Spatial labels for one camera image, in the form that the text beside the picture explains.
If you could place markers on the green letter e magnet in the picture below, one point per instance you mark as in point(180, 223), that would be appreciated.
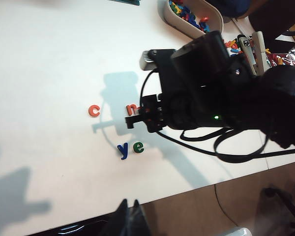
point(138, 148)

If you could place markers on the white black pen device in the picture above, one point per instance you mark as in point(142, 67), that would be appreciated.
point(244, 41)

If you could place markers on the grey metal stapler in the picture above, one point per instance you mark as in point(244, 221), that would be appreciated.
point(260, 54)

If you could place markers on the blue letter y magnet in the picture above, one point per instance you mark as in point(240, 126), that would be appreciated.
point(123, 150)

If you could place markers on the black glossy robot base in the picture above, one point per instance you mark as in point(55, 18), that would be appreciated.
point(88, 228)

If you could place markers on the navy blue foam slipper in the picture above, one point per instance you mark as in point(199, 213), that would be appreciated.
point(231, 9)

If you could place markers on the black office chair base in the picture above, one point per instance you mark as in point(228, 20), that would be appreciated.
point(273, 191)

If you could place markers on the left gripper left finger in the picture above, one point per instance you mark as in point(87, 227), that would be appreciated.
point(121, 221)

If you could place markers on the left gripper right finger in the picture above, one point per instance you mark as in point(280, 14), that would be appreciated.
point(137, 221)

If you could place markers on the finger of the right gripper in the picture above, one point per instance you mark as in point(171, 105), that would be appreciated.
point(160, 124)
point(151, 126)

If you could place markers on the orange letter n magnet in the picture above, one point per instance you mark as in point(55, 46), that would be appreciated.
point(132, 110)

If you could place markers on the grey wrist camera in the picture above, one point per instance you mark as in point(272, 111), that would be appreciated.
point(148, 60)

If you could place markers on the beige pulp tray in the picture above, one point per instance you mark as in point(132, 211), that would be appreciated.
point(182, 24)

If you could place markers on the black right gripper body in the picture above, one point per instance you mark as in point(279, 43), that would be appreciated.
point(152, 102)

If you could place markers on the yellow letter magnet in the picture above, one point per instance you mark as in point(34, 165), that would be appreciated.
point(175, 9)

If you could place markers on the teal letter magnet card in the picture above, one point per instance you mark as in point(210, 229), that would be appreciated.
point(127, 2)

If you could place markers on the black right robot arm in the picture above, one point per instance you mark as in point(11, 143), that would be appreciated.
point(211, 73)

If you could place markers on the bag of letter magnets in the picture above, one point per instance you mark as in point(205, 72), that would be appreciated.
point(287, 59)

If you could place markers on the orange letter c magnet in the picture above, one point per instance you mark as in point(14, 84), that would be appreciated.
point(93, 111)

